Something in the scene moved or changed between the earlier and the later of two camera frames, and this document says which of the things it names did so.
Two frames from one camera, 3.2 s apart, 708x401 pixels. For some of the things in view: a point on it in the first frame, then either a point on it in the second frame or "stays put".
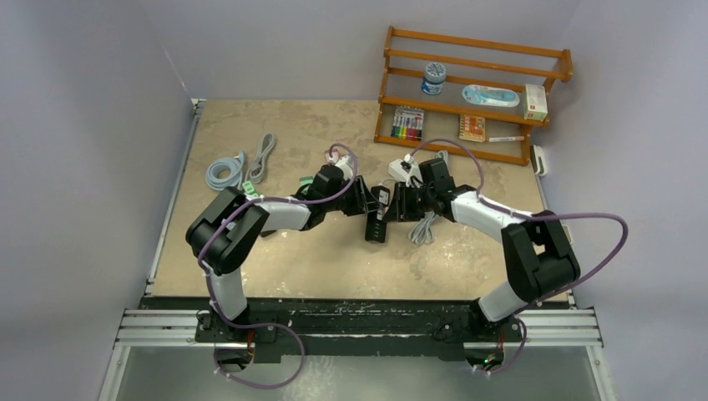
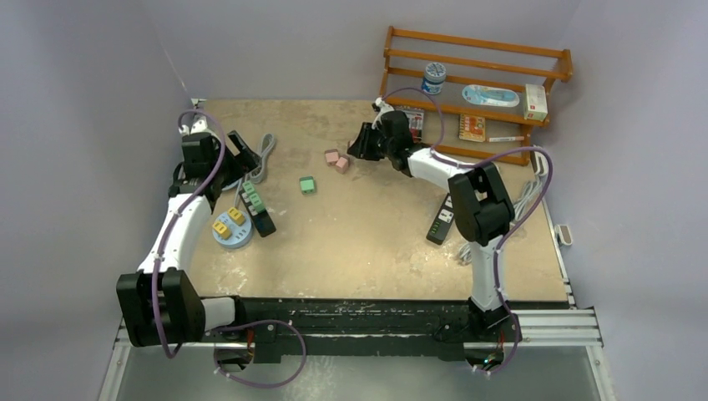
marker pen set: (407, 123) stays put
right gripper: (401, 209) -> (362, 146)
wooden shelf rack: (465, 96) stays put
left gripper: (361, 200) -> (242, 163)
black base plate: (352, 328) stays put
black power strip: (376, 216) -> (442, 222)
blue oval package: (488, 95) stays put
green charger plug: (305, 180) stays put
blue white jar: (433, 79) stays put
